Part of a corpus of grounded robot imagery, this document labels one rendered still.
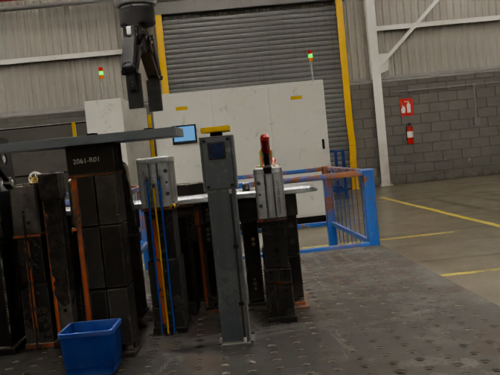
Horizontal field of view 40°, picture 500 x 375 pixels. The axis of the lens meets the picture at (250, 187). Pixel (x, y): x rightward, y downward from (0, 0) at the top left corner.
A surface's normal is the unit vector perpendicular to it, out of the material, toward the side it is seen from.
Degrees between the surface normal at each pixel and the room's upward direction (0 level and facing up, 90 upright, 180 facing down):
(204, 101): 90
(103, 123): 90
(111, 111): 90
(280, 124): 90
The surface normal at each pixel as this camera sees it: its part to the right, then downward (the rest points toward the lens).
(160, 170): -0.02, 0.05
